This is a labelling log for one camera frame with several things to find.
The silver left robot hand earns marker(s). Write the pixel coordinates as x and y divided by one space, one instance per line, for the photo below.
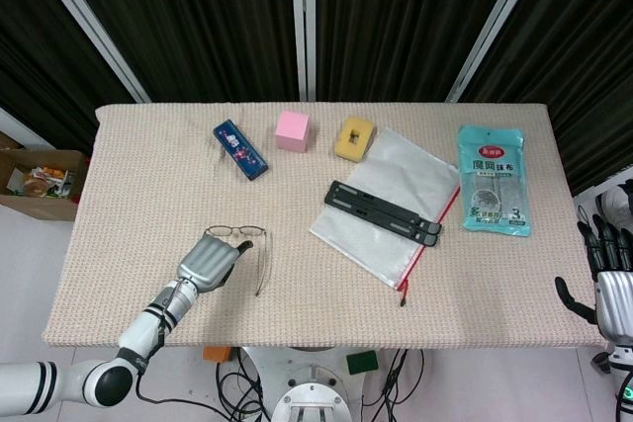
207 259

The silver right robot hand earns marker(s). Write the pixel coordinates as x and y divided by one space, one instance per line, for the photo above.
610 288

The thin metal frame eyeglasses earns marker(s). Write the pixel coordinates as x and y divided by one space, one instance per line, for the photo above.
247 244

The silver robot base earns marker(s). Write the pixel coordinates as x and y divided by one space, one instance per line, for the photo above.
316 387

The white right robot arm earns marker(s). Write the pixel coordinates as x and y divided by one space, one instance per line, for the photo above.
620 377

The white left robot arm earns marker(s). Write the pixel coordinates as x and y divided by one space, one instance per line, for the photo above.
99 362

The black folding laptop stand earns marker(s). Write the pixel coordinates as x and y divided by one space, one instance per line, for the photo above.
381 212

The orange block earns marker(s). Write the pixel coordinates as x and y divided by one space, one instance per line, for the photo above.
216 354

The beige woven tablecloth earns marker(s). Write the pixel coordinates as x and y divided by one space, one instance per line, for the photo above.
316 269

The blue floral pencil case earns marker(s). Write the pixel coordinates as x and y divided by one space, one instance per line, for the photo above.
240 147

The pink cube block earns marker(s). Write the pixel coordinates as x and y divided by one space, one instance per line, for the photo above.
292 130

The teal cleaning cloth package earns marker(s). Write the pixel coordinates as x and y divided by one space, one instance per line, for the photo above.
494 180

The green block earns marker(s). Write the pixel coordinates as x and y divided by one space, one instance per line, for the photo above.
362 362

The cardboard box with trash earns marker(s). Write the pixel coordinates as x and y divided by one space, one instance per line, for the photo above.
34 185

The yellow sponge with hole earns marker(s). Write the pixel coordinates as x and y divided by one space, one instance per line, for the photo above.
354 138

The clear zipper pouch red zip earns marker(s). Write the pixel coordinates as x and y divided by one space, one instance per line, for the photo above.
390 204

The black curtain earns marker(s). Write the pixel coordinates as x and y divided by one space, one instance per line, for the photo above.
198 22

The grey metal curtain post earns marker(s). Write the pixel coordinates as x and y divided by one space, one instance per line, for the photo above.
494 22
89 22
303 22

